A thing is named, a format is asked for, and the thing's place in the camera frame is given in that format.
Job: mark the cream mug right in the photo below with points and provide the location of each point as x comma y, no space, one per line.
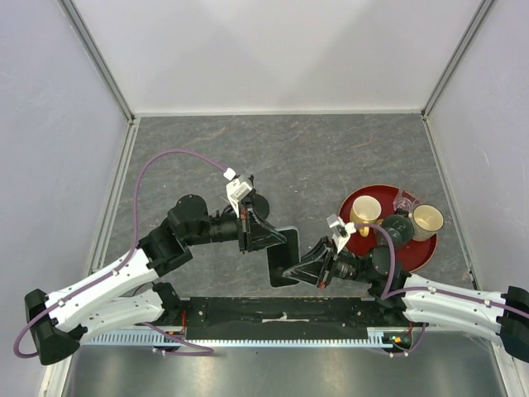
427,221

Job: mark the black smartphone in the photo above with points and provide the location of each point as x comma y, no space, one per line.
282,257

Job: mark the dark green cup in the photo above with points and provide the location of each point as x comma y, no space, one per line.
399,228

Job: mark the light blue cable duct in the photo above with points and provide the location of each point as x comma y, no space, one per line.
149,338

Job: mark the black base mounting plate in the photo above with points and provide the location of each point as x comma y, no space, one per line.
280,319

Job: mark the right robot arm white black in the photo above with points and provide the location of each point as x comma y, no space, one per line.
501,317

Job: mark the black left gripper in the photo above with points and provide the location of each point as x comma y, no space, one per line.
254,234

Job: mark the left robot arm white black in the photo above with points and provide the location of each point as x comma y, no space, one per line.
57,321

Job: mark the aluminium frame rail front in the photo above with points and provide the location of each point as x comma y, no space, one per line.
465,310

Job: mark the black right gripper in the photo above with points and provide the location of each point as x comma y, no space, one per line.
317,272

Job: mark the yellow mug with handle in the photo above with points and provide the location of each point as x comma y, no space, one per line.
365,210

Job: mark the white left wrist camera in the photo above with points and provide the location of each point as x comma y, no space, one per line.
237,188

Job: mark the clear plastic wrapper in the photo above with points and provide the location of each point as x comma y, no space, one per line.
404,203

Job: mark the black phone stand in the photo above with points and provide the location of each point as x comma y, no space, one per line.
255,204

